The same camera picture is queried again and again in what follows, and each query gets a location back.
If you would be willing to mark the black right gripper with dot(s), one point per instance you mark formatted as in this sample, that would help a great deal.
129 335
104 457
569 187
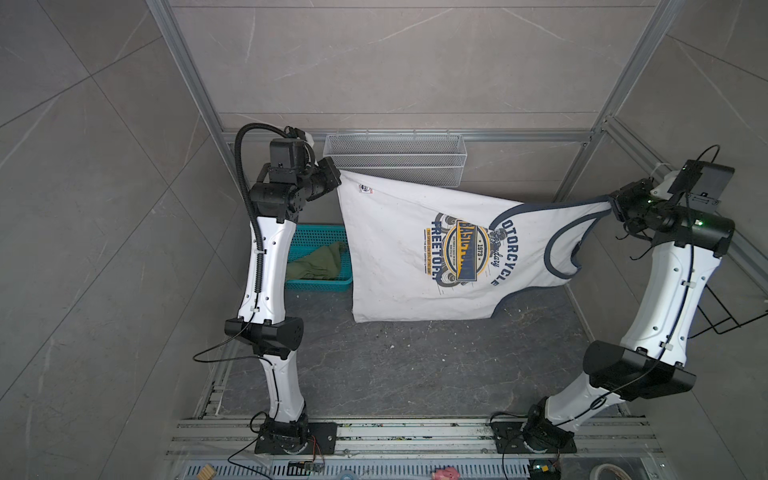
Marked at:
621 199

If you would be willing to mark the olive green tank top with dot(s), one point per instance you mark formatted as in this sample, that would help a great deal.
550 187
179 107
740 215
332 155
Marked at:
325 263

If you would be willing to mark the teal plastic basket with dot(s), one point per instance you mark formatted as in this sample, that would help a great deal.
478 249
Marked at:
309 237

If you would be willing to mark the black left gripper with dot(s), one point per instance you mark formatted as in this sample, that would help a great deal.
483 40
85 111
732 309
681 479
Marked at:
325 170

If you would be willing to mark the white wire mesh shelf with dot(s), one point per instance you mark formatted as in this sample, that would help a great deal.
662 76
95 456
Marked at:
429 159

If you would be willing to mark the white navy-trimmed tank top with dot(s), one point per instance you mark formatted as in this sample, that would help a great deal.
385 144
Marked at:
423 253

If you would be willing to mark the pink small object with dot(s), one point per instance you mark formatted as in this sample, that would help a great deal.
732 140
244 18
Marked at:
446 473

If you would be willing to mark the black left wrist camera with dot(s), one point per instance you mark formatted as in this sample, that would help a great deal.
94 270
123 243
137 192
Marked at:
293 149

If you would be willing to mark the small wooden block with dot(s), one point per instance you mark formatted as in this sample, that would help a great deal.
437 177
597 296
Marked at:
207 472

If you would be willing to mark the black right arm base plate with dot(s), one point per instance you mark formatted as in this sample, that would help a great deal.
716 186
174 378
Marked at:
516 437

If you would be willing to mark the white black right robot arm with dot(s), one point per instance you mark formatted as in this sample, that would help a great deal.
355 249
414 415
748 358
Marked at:
686 247

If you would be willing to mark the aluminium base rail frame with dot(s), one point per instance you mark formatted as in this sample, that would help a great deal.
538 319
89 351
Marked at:
398 448

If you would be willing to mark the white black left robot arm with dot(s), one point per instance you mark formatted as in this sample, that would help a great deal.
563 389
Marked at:
261 321

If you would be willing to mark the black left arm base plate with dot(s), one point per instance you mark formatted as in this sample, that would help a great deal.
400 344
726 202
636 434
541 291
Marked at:
297 438

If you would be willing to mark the green circuit board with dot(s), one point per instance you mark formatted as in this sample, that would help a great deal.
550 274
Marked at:
544 470

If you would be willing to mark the black wire hook rack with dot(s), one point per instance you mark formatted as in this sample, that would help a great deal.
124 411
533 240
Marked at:
714 317

